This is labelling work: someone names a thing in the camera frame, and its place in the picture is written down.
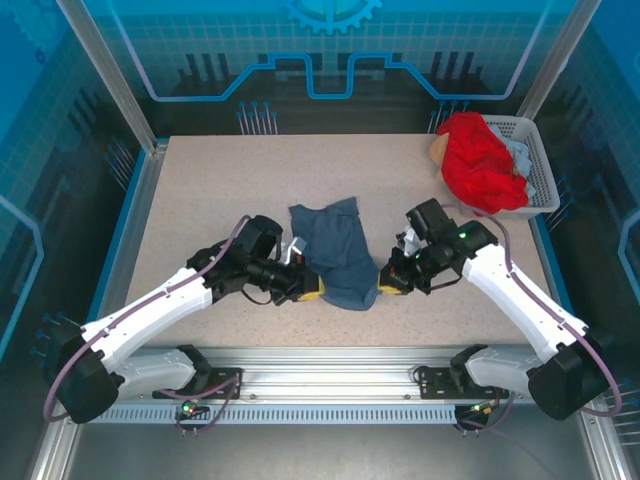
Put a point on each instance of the small LED indicator board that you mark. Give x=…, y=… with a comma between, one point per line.
x=477, y=410
x=192, y=410

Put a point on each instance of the red t-shirt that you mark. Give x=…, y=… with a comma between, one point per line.
x=480, y=165

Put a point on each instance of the blue table edge trim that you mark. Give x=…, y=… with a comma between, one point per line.
x=126, y=210

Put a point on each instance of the tan cloth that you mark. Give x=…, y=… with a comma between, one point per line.
x=438, y=152

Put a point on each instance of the aluminium table side rail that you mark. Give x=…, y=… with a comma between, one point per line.
x=140, y=210

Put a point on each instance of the thin base wiring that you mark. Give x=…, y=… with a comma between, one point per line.
x=475, y=425
x=231, y=382

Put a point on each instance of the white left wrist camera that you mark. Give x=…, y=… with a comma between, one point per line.
x=292, y=250

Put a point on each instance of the grey t-shirt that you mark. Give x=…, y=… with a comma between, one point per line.
x=522, y=157

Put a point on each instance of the aluminium frame post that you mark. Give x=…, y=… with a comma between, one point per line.
x=110, y=75
x=560, y=55

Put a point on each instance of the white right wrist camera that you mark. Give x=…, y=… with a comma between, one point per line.
x=414, y=242

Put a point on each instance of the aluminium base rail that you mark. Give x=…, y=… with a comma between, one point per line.
x=325, y=370

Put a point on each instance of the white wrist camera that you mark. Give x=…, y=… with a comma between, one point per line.
x=414, y=242
x=292, y=250

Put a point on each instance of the grey plastic basket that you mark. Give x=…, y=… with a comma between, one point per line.
x=542, y=165

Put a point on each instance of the blue t-shirt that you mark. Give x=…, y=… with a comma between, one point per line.
x=340, y=255

